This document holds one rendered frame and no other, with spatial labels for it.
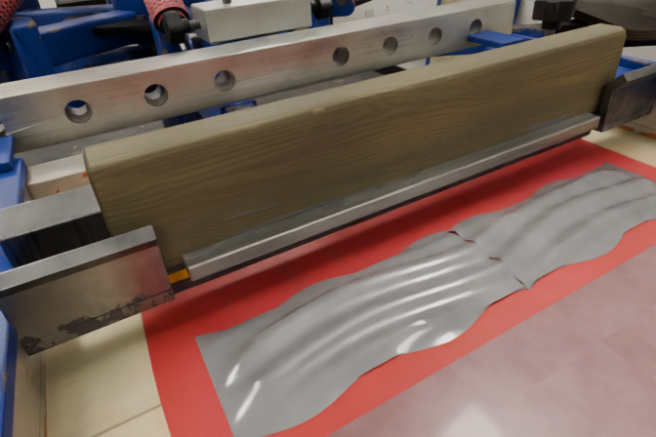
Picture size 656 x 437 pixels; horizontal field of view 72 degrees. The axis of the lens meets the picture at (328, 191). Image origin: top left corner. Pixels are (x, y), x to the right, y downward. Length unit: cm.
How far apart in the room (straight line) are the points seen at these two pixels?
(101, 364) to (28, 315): 5
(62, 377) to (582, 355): 26
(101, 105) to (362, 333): 32
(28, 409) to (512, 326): 24
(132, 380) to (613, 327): 25
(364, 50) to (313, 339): 38
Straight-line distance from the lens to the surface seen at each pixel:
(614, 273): 33
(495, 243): 32
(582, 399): 26
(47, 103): 46
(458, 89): 32
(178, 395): 25
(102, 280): 25
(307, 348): 25
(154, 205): 25
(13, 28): 85
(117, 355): 28
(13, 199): 37
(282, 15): 55
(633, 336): 29
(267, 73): 50
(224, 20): 53
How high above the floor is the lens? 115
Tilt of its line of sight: 31 degrees down
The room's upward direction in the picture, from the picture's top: 4 degrees counter-clockwise
